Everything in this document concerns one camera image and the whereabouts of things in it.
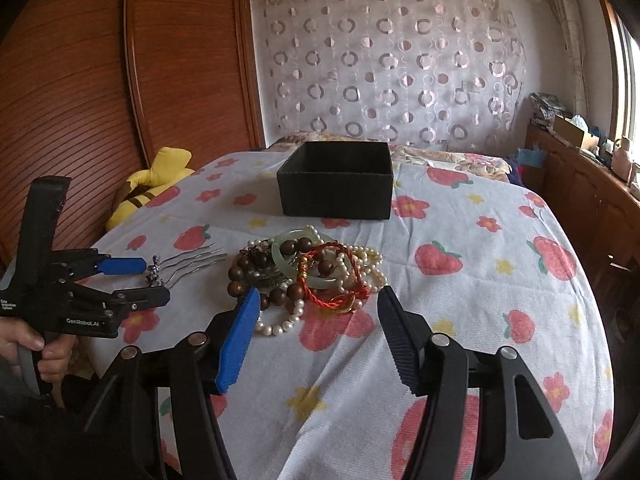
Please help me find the black square storage box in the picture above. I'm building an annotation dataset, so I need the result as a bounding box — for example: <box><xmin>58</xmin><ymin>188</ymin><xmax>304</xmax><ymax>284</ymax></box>
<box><xmin>277</xmin><ymin>141</ymin><xmax>394</xmax><ymax>220</ymax></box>

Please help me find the white pearl necklace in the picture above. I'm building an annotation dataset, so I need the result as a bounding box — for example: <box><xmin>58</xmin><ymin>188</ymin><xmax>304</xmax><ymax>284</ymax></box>
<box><xmin>246</xmin><ymin>224</ymin><xmax>388</xmax><ymax>338</ymax></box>

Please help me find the pale green jade bangle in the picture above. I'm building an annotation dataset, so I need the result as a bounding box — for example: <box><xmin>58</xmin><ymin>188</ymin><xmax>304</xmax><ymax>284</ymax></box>
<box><xmin>271</xmin><ymin>224</ymin><xmax>341</xmax><ymax>290</ymax></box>

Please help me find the yellow striped plush toy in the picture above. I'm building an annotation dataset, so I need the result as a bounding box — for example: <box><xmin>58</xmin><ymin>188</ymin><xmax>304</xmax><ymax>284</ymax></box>
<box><xmin>105</xmin><ymin>146</ymin><xmax>194</xmax><ymax>231</ymax></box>

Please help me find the person's left hand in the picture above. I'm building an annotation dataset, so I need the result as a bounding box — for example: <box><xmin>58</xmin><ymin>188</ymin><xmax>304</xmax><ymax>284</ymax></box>
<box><xmin>1</xmin><ymin>318</ymin><xmax>77</xmax><ymax>382</ymax></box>

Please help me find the wooden wardrobe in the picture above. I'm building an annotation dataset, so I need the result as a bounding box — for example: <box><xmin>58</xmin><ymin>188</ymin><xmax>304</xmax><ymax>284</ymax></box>
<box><xmin>1</xmin><ymin>0</ymin><xmax>265</xmax><ymax>262</ymax></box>

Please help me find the floral quilt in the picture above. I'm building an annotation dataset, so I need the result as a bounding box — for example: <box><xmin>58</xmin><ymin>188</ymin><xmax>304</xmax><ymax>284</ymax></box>
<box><xmin>267</xmin><ymin>132</ymin><xmax>512</xmax><ymax>182</ymax></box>

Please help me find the red braided cord bracelet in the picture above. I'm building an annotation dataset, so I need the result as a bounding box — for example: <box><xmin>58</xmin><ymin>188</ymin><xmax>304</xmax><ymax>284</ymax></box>
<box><xmin>296</xmin><ymin>240</ymin><xmax>372</xmax><ymax>316</ymax></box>

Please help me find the pink ceramic jar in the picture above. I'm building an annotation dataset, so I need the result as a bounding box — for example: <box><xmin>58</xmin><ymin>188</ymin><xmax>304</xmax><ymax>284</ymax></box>
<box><xmin>611</xmin><ymin>136</ymin><xmax>632</xmax><ymax>184</ymax></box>

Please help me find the wooden side cabinet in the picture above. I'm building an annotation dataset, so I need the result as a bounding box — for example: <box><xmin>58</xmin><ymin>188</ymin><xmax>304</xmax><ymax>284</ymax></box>
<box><xmin>525</xmin><ymin>124</ymin><xmax>639</xmax><ymax>314</ymax></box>

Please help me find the sheer circle pattern curtain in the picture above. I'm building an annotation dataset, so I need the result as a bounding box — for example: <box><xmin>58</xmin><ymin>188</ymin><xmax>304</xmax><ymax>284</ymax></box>
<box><xmin>253</xmin><ymin>0</ymin><xmax>526</xmax><ymax>154</ymax></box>

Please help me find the cardboard box on cabinet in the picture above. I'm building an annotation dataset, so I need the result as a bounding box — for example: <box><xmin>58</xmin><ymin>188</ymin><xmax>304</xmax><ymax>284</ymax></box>
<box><xmin>552</xmin><ymin>116</ymin><xmax>599</xmax><ymax>151</ymax></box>

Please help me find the strawberry flower print blanket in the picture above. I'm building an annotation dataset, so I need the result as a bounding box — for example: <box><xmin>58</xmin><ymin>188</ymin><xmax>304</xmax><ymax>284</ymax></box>
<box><xmin>98</xmin><ymin>152</ymin><xmax>614</xmax><ymax>479</ymax></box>

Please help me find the window with wooden frame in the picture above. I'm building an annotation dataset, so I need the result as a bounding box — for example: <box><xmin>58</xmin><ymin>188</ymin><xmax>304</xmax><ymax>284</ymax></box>
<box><xmin>599</xmin><ymin>0</ymin><xmax>639</xmax><ymax>154</ymax></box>

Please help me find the dark wooden bead bracelet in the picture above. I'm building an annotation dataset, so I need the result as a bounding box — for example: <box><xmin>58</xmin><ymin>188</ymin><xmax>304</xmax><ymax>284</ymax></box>
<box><xmin>226</xmin><ymin>236</ymin><xmax>336</xmax><ymax>311</ymax></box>

